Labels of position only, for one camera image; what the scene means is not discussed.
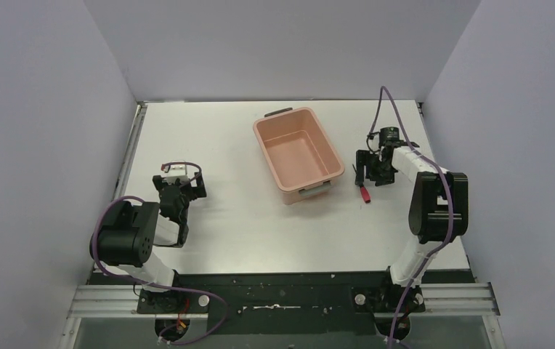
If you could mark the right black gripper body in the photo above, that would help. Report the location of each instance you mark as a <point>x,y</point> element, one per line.
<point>380,172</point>

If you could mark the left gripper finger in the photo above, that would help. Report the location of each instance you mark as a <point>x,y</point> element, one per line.
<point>199,189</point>
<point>157,181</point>

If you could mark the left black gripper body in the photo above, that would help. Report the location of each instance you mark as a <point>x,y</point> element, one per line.
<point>189,191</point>

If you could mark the red handled screwdriver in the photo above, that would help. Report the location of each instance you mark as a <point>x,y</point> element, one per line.
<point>359,183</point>

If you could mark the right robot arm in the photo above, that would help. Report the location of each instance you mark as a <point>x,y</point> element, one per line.
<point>439,207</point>

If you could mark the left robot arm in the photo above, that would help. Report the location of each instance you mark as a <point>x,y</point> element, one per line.
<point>127,233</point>

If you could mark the pink plastic bin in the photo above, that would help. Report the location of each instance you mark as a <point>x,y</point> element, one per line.
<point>299,153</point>

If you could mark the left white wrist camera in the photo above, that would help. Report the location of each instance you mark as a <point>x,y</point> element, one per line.
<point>175,173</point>

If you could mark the aluminium left side rail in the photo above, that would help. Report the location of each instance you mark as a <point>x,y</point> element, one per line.
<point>131,146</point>

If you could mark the aluminium rail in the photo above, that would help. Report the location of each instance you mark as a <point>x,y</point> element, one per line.
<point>131,146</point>
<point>118,301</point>

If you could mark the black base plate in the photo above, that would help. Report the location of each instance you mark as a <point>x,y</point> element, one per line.
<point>388,312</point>

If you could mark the aluminium front rail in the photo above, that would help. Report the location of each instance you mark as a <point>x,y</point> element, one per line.
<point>118,301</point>

